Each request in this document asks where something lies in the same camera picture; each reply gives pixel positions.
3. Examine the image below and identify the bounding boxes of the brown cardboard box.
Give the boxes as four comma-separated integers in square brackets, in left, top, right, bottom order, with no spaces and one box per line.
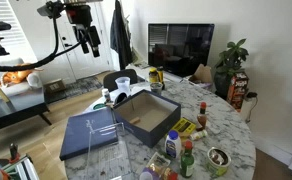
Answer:
[43,78,67,94]

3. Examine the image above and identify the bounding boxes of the black coffee table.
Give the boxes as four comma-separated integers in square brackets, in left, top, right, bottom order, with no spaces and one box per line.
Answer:
[0,87,53,134]

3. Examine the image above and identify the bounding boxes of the grey sofa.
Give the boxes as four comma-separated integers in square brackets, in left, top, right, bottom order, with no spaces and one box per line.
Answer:
[0,57,45,104]

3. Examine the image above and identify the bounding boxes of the navy blue cardboard box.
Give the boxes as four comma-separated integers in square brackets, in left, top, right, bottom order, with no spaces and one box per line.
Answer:
[112,89,182,149]

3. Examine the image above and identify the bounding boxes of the black flat screen television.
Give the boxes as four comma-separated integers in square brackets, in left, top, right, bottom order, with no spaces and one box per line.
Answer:
[147,23,216,78]

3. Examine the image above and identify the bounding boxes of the green round lid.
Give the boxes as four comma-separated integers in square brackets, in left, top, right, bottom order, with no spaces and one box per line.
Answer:
[92,103,108,111]

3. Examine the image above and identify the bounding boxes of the red cap hot sauce bottle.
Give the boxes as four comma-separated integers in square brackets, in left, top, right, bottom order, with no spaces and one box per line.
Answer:
[196,101,208,132]

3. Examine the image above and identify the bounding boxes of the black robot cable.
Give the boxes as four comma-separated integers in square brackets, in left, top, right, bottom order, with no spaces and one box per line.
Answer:
[0,3,87,73]

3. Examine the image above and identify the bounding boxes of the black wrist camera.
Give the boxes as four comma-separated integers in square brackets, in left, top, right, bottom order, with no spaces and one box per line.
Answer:
[36,1,66,19]

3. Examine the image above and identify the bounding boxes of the white television stand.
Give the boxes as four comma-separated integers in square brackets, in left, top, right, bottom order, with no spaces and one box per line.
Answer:
[125,63,214,91]

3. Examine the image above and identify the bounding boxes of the black glasses case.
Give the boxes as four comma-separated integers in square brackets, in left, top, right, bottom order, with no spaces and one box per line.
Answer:
[114,92,129,106]

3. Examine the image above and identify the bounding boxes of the white bottle blue cap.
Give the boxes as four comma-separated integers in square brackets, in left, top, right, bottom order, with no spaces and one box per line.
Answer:
[164,129,182,159]

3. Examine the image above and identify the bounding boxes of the white box with cable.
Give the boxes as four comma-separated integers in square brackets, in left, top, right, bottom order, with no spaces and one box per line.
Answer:
[240,92,259,124]

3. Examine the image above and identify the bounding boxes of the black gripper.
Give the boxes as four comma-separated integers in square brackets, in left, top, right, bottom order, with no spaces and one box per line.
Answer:
[64,3,102,58]

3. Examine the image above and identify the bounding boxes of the green glass bottle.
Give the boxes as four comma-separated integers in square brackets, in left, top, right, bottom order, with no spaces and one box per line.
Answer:
[179,140,196,179]

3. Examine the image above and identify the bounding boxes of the grey metal can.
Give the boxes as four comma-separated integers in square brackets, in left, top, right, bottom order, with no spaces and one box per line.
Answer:
[149,81,164,97]

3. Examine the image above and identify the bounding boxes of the white door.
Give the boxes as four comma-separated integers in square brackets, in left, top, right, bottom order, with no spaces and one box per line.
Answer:
[52,0,111,84]

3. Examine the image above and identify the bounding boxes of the yellow black packet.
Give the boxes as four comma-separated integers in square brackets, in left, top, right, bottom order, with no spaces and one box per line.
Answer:
[171,117,198,138]

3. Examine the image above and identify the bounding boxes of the small white bottle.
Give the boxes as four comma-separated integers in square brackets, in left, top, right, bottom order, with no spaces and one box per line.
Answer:
[101,88,112,104]

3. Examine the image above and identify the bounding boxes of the red green clamp equipment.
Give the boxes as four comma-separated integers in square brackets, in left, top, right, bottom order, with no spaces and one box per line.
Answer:
[0,143,40,180]

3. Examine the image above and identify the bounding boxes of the dark patterned rug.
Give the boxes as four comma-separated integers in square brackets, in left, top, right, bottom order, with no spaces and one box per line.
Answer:
[44,75,104,104]

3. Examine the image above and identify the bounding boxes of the brown paper bag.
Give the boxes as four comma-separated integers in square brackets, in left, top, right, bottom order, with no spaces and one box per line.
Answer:
[188,63,214,84]

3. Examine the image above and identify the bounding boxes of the small pale pill bottle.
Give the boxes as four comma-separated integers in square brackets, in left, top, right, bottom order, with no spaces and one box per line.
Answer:
[189,129,209,142]

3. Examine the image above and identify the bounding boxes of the navy blue box lid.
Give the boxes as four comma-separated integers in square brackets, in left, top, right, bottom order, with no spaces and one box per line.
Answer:
[59,107,120,161]

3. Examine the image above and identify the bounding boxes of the clear snack bag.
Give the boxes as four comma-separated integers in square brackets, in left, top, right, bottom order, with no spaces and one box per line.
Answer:
[145,151,179,180]

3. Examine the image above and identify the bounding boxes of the clear acrylic box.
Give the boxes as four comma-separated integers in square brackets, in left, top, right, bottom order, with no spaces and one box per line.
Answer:
[84,121,135,180]

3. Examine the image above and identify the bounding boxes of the green potted plant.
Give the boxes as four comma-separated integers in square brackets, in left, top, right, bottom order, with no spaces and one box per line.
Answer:
[214,38,250,99]

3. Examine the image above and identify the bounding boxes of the yellow lid supplement jar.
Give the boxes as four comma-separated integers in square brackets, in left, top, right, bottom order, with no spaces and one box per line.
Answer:
[148,67,160,84]

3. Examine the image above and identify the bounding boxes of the orange red game carton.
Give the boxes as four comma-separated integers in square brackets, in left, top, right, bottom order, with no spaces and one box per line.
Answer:
[226,71,250,113]

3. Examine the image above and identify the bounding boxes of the white window blinds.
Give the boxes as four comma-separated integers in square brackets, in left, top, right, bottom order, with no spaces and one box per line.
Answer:
[0,0,27,63]

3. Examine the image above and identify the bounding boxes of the open green tin can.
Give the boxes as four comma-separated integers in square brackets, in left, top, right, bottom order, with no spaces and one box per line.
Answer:
[205,146,232,178]

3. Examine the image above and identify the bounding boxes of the dark hanging jacket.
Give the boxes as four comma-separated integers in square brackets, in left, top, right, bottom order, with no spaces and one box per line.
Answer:
[109,0,134,71]

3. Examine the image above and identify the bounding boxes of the purple cup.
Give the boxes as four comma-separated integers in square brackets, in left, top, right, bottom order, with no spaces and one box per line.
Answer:
[139,167,160,180]

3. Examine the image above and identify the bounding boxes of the clear plastic measuring pitcher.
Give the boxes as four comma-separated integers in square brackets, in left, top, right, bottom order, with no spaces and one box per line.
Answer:
[114,76,132,98]

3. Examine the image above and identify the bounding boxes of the orange plush toy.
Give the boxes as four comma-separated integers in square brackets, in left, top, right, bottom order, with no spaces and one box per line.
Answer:
[0,62,44,88]

